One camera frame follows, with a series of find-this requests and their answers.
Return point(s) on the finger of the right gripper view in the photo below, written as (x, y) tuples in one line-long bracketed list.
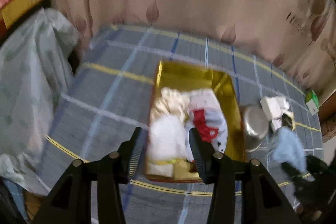
[(315, 167)]

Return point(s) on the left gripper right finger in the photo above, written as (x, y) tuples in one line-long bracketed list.
[(262, 200)]

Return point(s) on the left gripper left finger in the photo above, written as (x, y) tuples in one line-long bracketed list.
[(69, 201)]

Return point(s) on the light blue fluffy cloth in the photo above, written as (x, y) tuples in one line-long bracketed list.
[(285, 146)]

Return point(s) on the red white star cloth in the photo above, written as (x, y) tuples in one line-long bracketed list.
[(212, 128)]

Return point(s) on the white fluffy cloth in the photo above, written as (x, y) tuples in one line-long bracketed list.
[(166, 140)]

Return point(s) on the white yellow towel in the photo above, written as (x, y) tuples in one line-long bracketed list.
[(285, 120)]

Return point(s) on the floral hygiene tissue packet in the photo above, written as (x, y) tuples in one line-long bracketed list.
[(203, 99)]

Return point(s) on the cream fabric scrunchie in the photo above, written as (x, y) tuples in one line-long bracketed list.
[(171, 102)]

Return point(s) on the white cloth front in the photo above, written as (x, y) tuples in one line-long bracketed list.
[(160, 168)]

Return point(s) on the stainless steel bowl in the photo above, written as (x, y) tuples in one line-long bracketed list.
[(255, 126)]

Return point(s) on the green white small box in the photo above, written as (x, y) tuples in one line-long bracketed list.
[(312, 102)]

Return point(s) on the red gold tin box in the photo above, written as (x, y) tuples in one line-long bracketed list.
[(186, 77)]

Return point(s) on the grey plaid table cover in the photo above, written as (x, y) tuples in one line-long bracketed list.
[(110, 96)]

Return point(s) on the red yellow cardboard box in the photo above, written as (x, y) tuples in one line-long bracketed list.
[(15, 10)]

